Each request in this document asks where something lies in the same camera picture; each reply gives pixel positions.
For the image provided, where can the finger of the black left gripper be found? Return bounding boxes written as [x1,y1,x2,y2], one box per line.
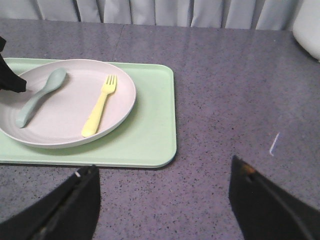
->
[0,36,28,94]

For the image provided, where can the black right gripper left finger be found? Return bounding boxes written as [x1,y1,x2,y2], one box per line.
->
[0,165,101,240]

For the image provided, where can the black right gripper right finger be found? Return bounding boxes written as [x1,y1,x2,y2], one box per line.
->
[228,155,320,240]

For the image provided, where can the white round plate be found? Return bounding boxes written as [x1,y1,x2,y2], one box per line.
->
[0,59,136,149]

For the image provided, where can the yellow plastic fork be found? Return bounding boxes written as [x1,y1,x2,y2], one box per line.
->
[81,74,118,138]

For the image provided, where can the pale green plastic spoon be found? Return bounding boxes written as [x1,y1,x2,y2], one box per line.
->
[15,68,67,128]

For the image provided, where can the light green rectangular tray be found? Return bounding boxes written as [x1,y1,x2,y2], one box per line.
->
[0,58,177,168]

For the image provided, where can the white rounded object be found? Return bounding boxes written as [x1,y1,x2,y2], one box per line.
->
[292,7,320,61]

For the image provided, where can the white pleated curtain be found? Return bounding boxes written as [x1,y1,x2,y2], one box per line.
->
[0,0,320,32]

